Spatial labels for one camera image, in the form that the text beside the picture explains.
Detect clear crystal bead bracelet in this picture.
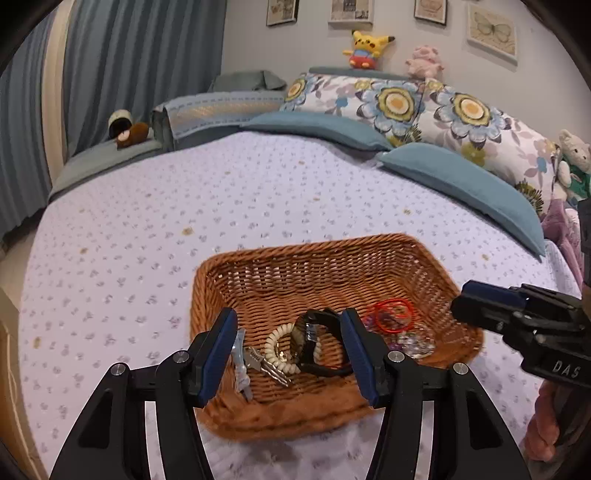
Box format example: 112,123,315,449
392,324,438,361

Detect red cord bracelet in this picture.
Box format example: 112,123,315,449
368,297,418,334

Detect silver hair clip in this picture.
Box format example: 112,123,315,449
231,328,252,402

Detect silver keys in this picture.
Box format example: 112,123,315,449
243,347,293,388

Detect cream spiral hair tie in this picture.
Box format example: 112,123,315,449
263,322,299,377

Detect person's hand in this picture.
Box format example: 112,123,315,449
523,380,561,462

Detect wooden side table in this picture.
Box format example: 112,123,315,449
0,285,50,480

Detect purple blanket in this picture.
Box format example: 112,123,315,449
542,199,584,287

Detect near teal cushion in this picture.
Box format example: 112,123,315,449
379,143,545,257

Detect teal cushion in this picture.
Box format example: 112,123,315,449
379,143,545,257
238,111,395,152

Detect white bear plush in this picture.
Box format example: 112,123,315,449
555,129,590,206

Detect brown wicker basket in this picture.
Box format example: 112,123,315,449
190,234,484,441

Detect right floral pillow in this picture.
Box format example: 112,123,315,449
408,79,560,218

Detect floral pillow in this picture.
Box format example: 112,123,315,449
281,73,425,147
408,79,560,218

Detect left floral pillow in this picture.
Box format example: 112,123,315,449
281,73,425,147

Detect far teal cushion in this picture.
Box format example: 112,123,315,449
238,111,395,152

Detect pink plush toy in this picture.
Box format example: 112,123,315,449
406,45,445,79

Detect yellow Pikachu plush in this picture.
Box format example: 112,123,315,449
342,30,396,70

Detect brown plush toy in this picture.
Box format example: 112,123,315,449
107,109,150,150

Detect green folded cloth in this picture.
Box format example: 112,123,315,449
208,70,287,93

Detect folded blue striped blanket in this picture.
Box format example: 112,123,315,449
150,90,284,151

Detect blue curtain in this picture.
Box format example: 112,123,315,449
1,1,226,234

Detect butterfly picture frame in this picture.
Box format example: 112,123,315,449
467,3,518,64

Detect crown picture frame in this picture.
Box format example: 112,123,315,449
414,0,448,26

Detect newspaper picture frame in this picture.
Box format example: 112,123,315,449
329,0,374,24

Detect dark left picture frame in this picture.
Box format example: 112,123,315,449
266,0,298,27

